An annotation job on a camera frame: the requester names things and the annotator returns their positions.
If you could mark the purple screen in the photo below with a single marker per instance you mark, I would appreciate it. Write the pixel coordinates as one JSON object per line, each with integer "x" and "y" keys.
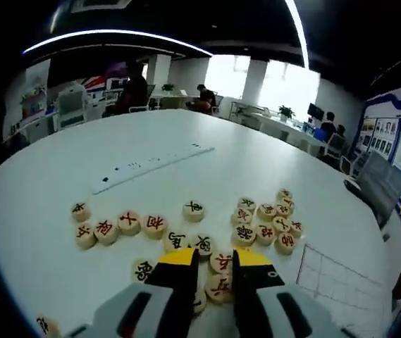
{"x": 117, "y": 69}

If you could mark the shelf with colourful items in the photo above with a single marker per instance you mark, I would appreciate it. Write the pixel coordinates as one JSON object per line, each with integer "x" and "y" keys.
{"x": 34, "y": 102}

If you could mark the large potted plant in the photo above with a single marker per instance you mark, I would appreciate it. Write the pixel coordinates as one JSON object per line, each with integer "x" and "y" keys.
{"x": 286, "y": 112}

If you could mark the black-lettered round chess piece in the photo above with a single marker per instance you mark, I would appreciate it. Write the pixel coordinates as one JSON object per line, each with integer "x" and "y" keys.
{"x": 47, "y": 325}

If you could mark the blue wall display board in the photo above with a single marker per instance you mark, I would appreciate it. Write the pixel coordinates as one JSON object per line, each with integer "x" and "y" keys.
{"x": 380, "y": 126}

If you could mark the black desktop monitor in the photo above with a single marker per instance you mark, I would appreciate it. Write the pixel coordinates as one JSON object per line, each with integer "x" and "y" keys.
{"x": 315, "y": 111}

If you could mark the grey office chair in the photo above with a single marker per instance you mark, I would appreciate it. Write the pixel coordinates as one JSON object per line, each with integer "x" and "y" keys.
{"x": 380, "y": 183}

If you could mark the white high-back chair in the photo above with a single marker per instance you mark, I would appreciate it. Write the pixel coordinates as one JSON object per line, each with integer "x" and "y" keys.
{"x": 71, "y": 105}

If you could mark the pile of wooden chess pieces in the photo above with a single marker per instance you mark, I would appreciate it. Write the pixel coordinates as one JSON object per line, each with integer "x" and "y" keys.
{"x": 129, "y": 222}

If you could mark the red blue wall graphic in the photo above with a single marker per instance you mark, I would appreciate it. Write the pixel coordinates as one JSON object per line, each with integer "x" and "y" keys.
{"x": 94, "y": 84}

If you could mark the white table socket strip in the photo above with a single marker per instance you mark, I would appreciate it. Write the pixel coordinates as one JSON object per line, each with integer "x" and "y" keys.
{"x": 151, "y": 169}

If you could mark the red-lettered round chess piece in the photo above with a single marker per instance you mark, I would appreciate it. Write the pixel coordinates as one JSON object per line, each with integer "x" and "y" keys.
{"x": 221, "y": 262}

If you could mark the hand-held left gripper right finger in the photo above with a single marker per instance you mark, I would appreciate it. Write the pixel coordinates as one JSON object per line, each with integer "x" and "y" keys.
{"x": 277, "y": 310}

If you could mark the paper chessboard red grid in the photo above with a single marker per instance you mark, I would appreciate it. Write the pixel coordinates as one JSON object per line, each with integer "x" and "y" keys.
{"x": 341, "y": 281}

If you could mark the curved ceiling light strip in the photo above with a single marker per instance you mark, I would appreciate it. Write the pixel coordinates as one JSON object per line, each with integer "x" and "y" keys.
{"x": 122, "y": 31}
{"x": 300, "y": 31}

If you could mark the small potted plant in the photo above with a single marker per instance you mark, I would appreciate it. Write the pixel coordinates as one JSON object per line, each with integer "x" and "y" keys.
{"x": 167, "y": 88}

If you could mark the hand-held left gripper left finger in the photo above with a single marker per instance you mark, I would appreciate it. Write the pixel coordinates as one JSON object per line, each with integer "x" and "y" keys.
{"x": 143, "y": 310}

